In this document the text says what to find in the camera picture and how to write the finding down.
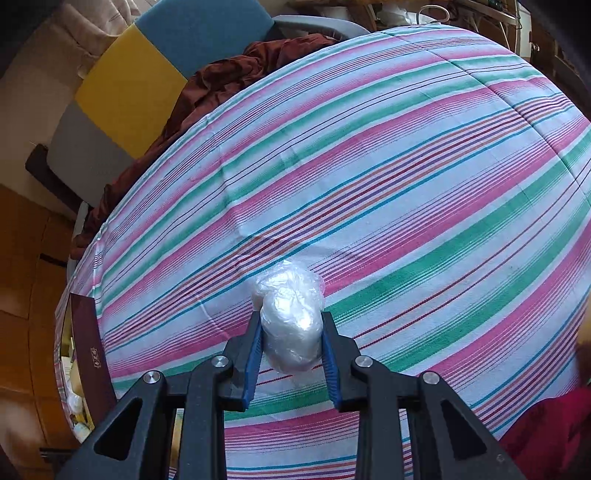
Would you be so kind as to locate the white plastic-wrapped bundle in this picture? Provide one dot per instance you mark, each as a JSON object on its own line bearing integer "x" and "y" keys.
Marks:
{"x": 291, "y": 323}

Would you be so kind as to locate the wooden wardrobe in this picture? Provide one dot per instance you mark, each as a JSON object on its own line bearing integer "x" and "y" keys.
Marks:
{"x": 27, "y": 300}

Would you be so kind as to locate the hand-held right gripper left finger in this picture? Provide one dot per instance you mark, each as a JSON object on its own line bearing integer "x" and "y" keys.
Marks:
{"x": 254, "y": 355}

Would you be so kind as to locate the striped tablecloth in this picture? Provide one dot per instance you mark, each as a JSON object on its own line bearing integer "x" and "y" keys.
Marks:
{"x": 392, "y": 184}

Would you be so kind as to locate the dark red cloth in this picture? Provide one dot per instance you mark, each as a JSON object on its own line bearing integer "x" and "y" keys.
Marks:
{"x": 207, "y": 83}

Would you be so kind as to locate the gold-lined gift box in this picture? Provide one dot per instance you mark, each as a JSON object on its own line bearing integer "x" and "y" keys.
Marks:
{"x": 90, "y": 350}

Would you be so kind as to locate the person's red garment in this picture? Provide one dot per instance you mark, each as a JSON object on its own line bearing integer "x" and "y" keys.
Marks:
{"x": 549, "y": 429}

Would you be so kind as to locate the grey yellow blue chair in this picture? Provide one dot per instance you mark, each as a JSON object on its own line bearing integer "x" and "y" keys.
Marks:
{"x": 129, "y": 92}

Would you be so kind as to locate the beige patterned curtain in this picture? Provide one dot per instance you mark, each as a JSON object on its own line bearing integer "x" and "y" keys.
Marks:
{"x": 101, "y": 18}

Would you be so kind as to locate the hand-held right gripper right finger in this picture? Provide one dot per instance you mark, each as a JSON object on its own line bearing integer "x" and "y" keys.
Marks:
{"x": 328, "y": 360}

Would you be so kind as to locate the cluttered wooden side table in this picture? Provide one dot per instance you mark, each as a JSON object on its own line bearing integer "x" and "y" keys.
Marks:
{"x": 485, "y": 14}

